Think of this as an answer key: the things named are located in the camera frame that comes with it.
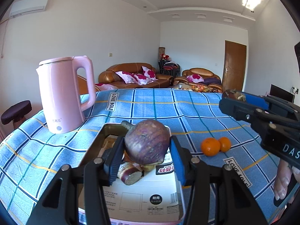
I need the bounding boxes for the small orange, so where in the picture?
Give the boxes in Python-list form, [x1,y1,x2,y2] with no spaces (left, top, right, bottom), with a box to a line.
[218,136,232,153]

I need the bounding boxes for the brown wooden door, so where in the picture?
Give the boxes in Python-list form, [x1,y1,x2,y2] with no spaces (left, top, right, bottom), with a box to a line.
[222,40,247,92]

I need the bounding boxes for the cardboard box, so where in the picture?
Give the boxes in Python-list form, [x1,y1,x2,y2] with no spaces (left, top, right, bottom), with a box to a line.
[76,123,185,223]

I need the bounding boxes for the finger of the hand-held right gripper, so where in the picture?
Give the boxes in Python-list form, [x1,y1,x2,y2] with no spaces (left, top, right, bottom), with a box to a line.
[219,97,300,134]
[244,93,300,113]

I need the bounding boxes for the dark round stool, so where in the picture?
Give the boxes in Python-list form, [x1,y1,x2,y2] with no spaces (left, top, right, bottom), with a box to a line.
[1,100,32,129]

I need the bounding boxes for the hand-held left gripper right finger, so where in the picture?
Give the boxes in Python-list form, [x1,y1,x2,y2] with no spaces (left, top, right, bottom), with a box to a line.
[170,135,268,225]

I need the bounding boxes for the white air conditioner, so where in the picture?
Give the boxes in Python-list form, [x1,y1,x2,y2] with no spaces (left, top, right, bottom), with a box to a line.
[9,0,50,18]

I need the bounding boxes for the blue plaid bedsheet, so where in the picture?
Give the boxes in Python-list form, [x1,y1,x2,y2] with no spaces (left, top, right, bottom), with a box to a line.
[0,88,291,225]

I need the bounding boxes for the black monitor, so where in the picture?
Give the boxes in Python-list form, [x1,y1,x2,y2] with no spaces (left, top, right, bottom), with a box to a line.
[269,84,294,102]

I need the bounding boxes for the purple turnip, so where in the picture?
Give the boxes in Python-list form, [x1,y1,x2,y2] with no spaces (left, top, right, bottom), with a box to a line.
[121,119,170,165]

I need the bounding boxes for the brown leather seat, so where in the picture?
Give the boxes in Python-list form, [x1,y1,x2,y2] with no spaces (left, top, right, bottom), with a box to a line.
[77,75,101,95]

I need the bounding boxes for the cut taro piece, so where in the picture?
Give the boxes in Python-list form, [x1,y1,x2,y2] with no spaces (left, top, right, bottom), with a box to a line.
[117,163,143,185]

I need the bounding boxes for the pink electric kettle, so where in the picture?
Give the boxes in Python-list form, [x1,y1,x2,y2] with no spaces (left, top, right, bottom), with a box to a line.
[36,56,97,134]

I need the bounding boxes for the purple blanket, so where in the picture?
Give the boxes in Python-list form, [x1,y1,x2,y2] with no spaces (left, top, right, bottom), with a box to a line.
[204,78,222,86]

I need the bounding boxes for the coffee table with snacks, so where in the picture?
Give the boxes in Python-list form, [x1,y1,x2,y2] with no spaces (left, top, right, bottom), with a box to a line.
[171,83,216,93]

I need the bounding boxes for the stacked black chairs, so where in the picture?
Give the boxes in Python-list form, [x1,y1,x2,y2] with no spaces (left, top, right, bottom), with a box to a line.
[159,58,181,77]

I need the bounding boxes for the brown leather armchair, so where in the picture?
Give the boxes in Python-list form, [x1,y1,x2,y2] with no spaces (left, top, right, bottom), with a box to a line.
[173,68,223,93]

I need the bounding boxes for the person's right hand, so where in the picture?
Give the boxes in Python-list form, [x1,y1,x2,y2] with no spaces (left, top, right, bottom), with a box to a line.
[273,160,294,201]

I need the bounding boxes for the printed paper leaflet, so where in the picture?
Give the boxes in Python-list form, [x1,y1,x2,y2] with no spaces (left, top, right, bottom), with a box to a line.
[103,162,183,221]

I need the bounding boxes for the large orange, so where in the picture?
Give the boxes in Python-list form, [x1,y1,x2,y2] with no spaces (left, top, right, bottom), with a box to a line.
[201,137,221,157]

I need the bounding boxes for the white red floral pillow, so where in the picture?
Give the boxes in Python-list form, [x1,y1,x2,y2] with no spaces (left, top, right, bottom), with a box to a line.
[187,74,204,83]
[133,73,154,85]
[142,66,157,80]
[116,71,139,84]

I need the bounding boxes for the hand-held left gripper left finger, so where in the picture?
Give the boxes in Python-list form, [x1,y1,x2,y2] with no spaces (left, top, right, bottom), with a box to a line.
[28,136,125,225]

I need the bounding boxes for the dark brown water chestnut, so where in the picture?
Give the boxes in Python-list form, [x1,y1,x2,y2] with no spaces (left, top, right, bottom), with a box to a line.
[222,88,246,102]

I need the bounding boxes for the long brown leather sofa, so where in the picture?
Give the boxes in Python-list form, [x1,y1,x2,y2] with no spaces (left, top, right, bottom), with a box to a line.
[98,63,175,89]

